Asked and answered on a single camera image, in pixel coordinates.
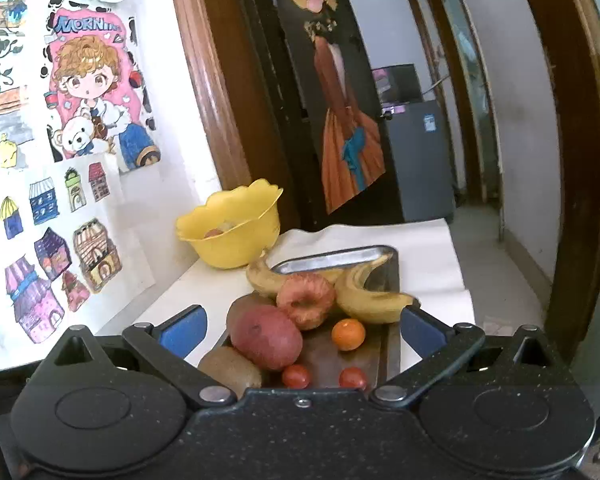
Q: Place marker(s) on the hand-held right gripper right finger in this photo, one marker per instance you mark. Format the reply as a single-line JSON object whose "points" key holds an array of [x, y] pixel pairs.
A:
{"points": [[420, 334]]}

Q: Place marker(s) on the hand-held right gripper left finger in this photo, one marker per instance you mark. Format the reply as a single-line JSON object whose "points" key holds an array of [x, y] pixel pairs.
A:
{"points": [[182, 332]]}

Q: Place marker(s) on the metal tray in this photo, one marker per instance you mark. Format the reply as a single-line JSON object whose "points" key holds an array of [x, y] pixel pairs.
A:
{"points": [[372, 347]]}

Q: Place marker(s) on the yellow banana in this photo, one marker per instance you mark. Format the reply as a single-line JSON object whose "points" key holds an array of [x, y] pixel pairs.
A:
{"points": [[370, 305], [262, 277]]}

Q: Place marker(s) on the brown kiwi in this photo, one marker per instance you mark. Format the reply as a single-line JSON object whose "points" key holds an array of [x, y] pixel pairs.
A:
{"points": [[230, 366]]}

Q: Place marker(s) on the brown potato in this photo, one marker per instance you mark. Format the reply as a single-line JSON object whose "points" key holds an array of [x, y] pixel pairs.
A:
{"points": [[240, 309]]}

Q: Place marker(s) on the small orange kumquat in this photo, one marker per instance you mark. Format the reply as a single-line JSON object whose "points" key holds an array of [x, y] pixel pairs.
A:
{"points": [[348, 335]]}

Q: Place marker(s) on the red cherry tomato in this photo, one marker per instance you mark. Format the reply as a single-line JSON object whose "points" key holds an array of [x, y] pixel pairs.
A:
{"points": [[352, 378], [296, 375]]}

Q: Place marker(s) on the dark red apple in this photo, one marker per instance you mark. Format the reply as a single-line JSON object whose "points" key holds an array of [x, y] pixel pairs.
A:
{"points": [[265, 337]]}

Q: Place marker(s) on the yellow plastic bowl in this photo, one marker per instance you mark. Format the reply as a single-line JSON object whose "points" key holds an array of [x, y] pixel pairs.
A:
{"points": [[235, 250]]}

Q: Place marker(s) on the pale red apple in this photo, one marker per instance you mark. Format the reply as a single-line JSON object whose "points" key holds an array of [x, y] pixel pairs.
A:
{"points": [[305, 300]]}

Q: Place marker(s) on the colored houses drawing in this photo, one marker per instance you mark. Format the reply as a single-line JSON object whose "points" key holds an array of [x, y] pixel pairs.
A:
{"points": [[30, 260]]}

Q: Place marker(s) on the grey refrigerator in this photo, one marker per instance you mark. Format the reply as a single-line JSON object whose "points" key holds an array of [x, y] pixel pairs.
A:
{"points": [[422, 160]]}

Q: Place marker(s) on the door poster orange dress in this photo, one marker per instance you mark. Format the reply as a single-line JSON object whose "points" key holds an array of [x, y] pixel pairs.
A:
{"points": [[345, 125]]}

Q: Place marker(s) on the black box appliance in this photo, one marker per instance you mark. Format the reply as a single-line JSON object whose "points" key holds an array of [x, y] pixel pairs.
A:
{"points": [[397, 84]]}

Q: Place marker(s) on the pink cartoon girl drawing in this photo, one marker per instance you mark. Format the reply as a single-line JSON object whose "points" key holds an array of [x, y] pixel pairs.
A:
{"points": [[95, 85]]}

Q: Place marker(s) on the large colored child drawing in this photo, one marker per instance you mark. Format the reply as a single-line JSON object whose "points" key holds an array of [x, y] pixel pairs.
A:
{"points": [[5, 85]]}

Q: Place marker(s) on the dark hallway door frame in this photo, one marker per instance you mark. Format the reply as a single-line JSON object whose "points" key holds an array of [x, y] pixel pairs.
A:
{"points": [[472, 110]]}

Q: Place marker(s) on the large brown door frame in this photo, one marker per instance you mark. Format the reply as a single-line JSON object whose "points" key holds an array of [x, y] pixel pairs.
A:
{"points": [[575, 160]]}

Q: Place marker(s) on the wooden door frame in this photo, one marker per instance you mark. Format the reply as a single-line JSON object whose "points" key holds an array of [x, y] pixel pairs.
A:
{"points": [[215, 85]]}

